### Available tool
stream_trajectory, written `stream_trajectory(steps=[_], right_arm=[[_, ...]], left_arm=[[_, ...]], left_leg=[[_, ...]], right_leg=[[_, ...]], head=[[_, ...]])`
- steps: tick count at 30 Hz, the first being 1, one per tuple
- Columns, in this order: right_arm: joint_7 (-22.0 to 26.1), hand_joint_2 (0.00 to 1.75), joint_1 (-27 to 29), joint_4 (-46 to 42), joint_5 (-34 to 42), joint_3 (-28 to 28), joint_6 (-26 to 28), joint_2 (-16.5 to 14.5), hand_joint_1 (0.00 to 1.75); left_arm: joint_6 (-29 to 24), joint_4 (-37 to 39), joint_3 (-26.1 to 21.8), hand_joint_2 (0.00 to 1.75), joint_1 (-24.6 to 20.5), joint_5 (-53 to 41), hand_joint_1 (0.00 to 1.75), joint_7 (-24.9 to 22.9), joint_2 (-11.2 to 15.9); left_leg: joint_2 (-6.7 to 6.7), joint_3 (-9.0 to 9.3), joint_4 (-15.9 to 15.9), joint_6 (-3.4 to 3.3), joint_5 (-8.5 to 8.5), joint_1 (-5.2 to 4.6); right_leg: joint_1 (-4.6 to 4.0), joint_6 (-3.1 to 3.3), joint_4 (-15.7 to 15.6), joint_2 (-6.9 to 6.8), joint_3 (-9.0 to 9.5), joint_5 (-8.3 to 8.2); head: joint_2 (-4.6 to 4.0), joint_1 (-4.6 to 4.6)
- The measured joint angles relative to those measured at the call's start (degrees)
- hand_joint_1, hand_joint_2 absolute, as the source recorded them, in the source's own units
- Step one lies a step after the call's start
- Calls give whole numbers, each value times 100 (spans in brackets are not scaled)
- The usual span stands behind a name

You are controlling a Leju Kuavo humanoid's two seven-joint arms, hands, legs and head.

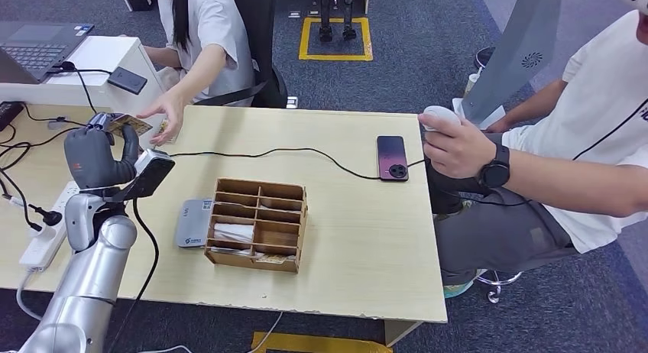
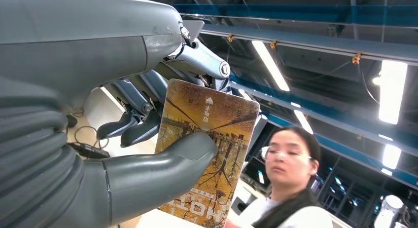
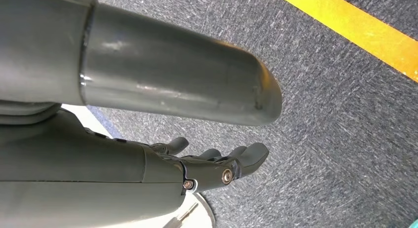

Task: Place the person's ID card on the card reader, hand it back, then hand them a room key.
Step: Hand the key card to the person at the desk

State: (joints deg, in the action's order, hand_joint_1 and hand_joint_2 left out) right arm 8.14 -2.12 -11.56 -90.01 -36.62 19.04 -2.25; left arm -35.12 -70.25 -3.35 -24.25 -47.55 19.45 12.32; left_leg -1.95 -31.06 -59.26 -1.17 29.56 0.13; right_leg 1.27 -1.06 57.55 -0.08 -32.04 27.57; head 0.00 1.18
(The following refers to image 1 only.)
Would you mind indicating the person's right hand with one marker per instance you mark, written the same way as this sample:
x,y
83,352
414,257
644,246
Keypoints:
x,y
498,126

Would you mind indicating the dark red smartphone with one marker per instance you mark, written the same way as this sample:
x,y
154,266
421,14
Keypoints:
x,y
392,158

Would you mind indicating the black wrist watch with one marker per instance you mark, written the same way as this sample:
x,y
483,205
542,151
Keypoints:
x,y
493,171

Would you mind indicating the black box device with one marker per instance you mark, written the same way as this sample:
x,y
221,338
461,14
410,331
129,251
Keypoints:
x,y
9,114

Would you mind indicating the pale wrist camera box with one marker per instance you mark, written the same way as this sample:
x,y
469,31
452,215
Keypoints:
x,y
152,171

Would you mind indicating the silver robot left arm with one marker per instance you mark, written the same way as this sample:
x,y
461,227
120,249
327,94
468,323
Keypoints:
x,y
91,285

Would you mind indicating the yellow floor tape square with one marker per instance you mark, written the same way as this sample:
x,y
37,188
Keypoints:
x,y
334,55

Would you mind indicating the patterned ID card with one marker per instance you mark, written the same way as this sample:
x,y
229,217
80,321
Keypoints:
x,y
132,124

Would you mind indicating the white bottle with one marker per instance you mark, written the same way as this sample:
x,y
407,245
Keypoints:
x,y
472,82

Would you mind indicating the grey laptop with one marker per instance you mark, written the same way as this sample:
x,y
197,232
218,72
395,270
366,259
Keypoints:
x,y
35,47

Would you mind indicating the person's left forearm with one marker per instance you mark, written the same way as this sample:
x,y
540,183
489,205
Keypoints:
x,y
202,75
572,181

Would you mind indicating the wooden compartment organizer box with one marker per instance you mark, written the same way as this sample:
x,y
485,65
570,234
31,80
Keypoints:
x,y
283,234

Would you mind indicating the black humanoid robot legs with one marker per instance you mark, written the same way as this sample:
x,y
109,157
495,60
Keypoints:
x,y
325,32

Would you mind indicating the white key card stack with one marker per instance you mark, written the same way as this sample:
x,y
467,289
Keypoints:
x,y
233,233

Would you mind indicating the person's right forearm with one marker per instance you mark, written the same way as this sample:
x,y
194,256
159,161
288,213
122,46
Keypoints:
x,y
162,57
536,105

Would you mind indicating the patterned card in organizer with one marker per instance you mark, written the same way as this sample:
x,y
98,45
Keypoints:
x,y
273,259

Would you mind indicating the white power strip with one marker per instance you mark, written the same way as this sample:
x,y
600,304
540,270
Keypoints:
x,y
38,249

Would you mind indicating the black power bank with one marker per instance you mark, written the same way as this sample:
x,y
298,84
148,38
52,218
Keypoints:
x,y
126,80

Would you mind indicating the grey floor stand panel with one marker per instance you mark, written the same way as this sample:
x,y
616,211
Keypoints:
x,y
516,47

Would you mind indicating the person's left hand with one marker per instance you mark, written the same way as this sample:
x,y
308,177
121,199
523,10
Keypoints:
x,y
169,110
455,150

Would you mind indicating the white handheld controller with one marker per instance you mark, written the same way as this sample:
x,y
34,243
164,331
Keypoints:
x,y
443,114

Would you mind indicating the grey card reader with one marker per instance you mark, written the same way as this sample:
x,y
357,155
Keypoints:
x,y
192,229

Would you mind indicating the person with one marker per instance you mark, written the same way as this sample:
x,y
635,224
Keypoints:
x,y
212,21
597,97

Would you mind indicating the patterned paper packet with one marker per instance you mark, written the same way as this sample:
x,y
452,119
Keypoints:
x,y
163,128

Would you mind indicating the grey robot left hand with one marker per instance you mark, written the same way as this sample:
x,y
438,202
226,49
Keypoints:
x,y
91,158

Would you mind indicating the black round seat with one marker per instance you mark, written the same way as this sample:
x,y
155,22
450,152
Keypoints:
x,y
485,57

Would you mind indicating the black office chair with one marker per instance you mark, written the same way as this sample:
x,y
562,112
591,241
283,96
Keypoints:
x,y
258,26

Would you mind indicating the small grey adapter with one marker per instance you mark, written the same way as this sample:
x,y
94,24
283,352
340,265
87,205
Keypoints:
x,y
57,123

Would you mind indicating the chrome stool base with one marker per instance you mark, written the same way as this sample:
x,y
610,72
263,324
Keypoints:
x,y
498,285

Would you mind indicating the white raised counter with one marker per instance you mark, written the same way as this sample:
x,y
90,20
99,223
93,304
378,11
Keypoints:
x,y
91,95

